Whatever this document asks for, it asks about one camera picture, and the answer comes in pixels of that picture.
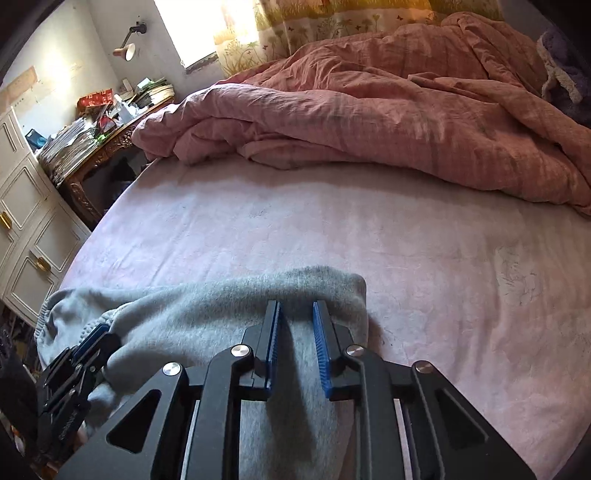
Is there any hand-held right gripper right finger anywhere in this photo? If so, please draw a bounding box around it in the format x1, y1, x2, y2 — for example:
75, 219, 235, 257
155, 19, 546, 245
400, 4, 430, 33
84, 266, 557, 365
312, 300, 537, 480

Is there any wall lamp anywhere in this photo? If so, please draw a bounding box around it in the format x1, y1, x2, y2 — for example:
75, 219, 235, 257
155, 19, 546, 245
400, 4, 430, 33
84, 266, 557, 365
113, 21, 148, 62

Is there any red box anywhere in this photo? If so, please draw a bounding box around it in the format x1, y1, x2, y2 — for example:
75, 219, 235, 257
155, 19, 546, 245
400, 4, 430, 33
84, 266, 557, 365
76, 88, 114, 112

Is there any stack of papers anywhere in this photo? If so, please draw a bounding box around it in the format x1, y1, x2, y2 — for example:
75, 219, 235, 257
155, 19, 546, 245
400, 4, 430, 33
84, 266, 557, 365
37, 117, 101, 185

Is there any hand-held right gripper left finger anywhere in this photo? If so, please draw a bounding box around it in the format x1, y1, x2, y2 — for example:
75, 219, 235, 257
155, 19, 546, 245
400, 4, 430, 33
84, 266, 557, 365
55, 300, 282, 480

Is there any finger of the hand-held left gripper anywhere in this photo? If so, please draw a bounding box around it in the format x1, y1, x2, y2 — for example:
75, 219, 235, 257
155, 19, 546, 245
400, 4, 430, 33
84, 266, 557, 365
71, 323, 122, 370

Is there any pink checked quilt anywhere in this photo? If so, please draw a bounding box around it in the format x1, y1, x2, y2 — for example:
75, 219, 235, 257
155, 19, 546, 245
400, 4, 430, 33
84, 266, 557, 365
131, 11, 591, 217

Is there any white panelled cabinet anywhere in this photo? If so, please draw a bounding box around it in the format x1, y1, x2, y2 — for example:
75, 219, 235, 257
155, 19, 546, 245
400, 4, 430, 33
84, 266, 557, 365
0, 108, 93, 328

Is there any carved wooden table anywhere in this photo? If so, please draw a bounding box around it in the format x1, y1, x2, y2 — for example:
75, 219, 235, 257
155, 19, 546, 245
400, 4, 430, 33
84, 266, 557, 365
62, 99, 176, 232

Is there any window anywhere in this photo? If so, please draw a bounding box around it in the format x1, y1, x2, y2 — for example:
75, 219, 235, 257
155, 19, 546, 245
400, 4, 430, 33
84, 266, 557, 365
154, 0, 266, 70

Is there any purple cloth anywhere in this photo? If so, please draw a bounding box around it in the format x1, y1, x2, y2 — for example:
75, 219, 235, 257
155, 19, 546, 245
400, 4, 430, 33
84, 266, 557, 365
537, 25, 591, 127

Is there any tree print curtain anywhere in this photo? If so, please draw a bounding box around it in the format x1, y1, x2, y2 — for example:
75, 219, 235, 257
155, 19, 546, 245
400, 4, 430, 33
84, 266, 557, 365
215, 0, 504, 77

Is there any grey sweatshirt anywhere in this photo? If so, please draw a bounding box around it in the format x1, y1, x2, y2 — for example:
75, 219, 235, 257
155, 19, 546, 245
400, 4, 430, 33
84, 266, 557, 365
34, 265, 368, 480

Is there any stack of books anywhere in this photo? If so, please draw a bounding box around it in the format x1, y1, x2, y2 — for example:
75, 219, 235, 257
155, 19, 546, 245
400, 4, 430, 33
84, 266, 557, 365
134, 78, 176, 108

